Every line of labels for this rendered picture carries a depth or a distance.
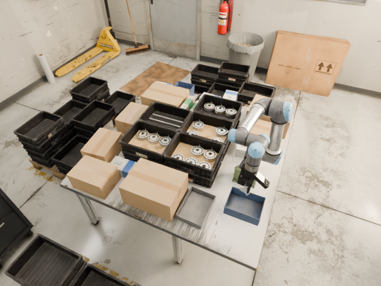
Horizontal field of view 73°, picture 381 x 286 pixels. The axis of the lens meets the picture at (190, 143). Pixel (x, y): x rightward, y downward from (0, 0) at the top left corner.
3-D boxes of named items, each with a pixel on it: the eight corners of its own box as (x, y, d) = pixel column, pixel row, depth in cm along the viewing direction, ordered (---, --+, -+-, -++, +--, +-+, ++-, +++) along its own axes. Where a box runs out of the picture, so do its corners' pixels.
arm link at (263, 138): (252, 129, 143) (245, 139, 136) (272, 134, 139) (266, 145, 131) (250, 140, 148) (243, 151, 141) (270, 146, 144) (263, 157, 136)
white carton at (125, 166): (138, 169, 217) (136, 162, 211) (131, 180, 209) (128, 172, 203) (117, 162, 222) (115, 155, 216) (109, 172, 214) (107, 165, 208)
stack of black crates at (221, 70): (247, 93, 393) (252, 66, 360) (241, 106, 371) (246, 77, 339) (220, 87, 405) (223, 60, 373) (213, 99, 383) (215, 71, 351)
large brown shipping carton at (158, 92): (189, 105, 280) (189, 89, 266) (177, 121, 260) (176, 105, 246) (156, 96, 291) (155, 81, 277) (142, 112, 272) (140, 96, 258)
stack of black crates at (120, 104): (121, 110, 363) (116, 89, 339) (139, 116, 355) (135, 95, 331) (103, 127, 337) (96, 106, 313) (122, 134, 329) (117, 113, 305)
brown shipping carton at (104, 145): (104, 140, 241) (100, 127, 230) (125, 145, 237) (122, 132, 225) (85, 163, 221) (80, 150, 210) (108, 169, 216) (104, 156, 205)
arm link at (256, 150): (267, 143, 130) (262, 153, 124) (262, 159, 137) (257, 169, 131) (253, 138, 133) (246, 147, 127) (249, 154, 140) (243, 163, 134)
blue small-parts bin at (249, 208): (263, 204, 151) (266, 197, 146) (257, 226, 142) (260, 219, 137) (231, 192, 157) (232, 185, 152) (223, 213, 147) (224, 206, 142)
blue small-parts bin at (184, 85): (194, 89, 288) (194, 84, 284) (189, 97, 279) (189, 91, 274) (178, 85, 294) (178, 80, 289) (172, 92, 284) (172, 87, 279)
